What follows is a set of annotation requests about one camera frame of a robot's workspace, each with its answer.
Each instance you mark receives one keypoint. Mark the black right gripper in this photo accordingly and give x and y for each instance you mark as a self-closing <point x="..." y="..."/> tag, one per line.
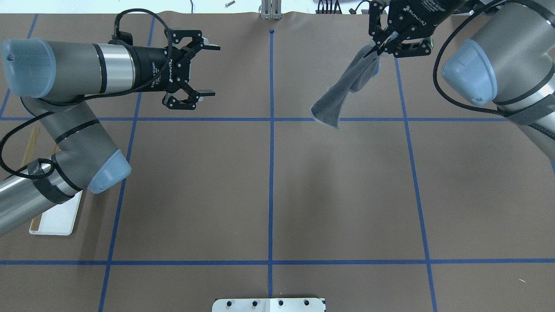
<point x="422" y="17"/>

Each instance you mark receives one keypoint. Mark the aluminium bracket at table edge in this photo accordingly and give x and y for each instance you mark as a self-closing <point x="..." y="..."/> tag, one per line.
<point x="271" y="10"/>

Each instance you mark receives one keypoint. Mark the grey and blue towel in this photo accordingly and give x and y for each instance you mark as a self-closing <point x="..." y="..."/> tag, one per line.
<point x="364" y="66"/>

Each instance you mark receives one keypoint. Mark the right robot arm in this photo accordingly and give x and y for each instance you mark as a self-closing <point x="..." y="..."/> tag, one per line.
<point x="503" y="69"/>

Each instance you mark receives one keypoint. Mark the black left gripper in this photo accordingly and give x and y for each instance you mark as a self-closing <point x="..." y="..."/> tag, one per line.
<point x="151" y="68"/>

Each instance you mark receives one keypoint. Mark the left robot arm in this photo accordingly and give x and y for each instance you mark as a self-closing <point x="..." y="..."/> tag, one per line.
<point x="54" y="80"/>

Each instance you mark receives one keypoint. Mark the white camera mast with base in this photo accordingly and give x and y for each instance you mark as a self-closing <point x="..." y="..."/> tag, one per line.
<point x="270" y="305"/>

